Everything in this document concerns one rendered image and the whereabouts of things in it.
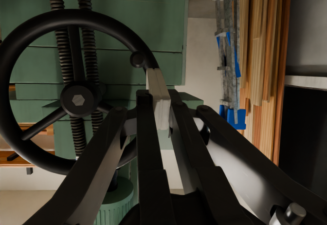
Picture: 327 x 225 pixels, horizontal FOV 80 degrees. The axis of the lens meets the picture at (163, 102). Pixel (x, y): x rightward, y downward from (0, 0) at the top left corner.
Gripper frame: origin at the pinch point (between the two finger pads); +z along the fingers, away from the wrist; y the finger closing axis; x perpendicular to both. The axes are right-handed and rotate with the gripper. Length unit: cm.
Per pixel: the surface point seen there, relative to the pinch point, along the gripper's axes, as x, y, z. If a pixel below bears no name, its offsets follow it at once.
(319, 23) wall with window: -3, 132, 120
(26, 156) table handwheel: -16.9, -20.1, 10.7
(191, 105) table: -18.7, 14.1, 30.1
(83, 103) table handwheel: -7.9, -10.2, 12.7
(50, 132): -30, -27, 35
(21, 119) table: -21.5, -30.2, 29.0
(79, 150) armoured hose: -21.8, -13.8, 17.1
